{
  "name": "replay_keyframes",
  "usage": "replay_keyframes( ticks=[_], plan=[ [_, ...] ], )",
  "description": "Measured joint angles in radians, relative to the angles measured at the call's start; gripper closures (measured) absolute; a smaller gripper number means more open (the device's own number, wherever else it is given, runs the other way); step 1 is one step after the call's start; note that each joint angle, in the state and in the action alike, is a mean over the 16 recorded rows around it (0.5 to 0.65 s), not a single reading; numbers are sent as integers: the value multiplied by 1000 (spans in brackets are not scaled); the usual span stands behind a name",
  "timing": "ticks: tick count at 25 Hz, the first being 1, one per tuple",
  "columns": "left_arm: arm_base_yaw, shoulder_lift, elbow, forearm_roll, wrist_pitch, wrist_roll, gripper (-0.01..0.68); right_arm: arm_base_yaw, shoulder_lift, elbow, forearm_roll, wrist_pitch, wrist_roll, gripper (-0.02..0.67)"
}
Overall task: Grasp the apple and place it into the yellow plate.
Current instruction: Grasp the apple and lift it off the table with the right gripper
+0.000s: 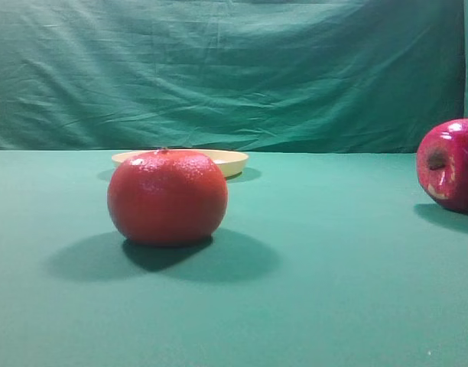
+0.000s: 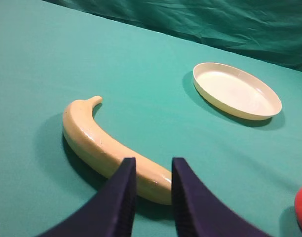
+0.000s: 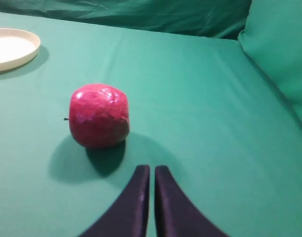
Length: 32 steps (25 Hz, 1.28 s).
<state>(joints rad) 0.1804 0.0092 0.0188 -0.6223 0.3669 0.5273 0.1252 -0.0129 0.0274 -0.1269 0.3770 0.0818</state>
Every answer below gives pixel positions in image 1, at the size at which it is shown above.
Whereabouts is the red-orange tangerine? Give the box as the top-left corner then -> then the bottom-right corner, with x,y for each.
107,149 -> 228,246

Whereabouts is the green backdrop cloth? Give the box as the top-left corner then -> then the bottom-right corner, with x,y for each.
0,1 -> 468,153

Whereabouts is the yellow plate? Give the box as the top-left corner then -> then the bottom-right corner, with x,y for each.
112,148 -> 249,178

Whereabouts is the red apple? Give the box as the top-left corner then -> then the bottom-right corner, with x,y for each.
416,119 -> 468,213

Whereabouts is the green table cloth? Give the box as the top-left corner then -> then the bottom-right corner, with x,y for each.
0,151 -> 468,366

